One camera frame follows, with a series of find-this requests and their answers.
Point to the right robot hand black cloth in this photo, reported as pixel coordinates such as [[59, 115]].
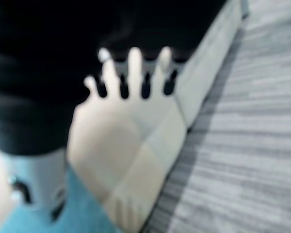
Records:
[[38, 72]]

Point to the teal cushion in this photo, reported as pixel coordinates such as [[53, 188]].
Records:
[[82, 213]]

